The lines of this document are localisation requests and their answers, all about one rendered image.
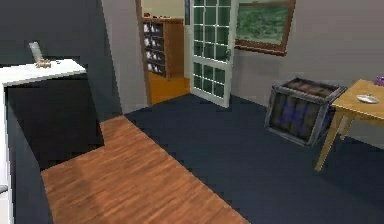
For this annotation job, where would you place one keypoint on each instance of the small tan object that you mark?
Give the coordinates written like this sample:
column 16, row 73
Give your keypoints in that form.
column 43, row 63

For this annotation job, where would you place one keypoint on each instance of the brown framed green picture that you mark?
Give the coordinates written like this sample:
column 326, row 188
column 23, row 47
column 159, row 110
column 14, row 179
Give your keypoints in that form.
column 262, row 25

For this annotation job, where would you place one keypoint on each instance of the dark wooden crate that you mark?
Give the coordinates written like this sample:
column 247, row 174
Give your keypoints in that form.
column 300, row 111

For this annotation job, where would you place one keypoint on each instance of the light wooden table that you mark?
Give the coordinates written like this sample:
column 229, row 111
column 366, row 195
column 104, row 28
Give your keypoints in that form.
column 360, row 100

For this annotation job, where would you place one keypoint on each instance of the white plate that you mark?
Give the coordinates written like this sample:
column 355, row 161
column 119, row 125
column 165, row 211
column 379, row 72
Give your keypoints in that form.
column 367, row 98

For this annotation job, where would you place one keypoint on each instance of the grey upright tablet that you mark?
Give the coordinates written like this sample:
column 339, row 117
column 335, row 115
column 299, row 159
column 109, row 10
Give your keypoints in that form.
column 35, row 51

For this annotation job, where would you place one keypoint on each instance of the black counter with white top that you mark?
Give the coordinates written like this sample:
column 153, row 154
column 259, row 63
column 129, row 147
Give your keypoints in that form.
column 43, row 110

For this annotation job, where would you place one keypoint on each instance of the white glass-paned room door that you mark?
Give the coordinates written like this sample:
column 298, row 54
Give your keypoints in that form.
column 210, row 50

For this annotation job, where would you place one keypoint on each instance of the purple box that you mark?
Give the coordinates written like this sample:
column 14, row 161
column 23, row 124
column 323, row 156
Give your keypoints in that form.
column 380, row 80

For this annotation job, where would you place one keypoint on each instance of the brown wooden shelf cabinet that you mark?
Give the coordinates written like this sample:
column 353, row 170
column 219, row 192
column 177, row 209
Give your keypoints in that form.
column 165, row 46

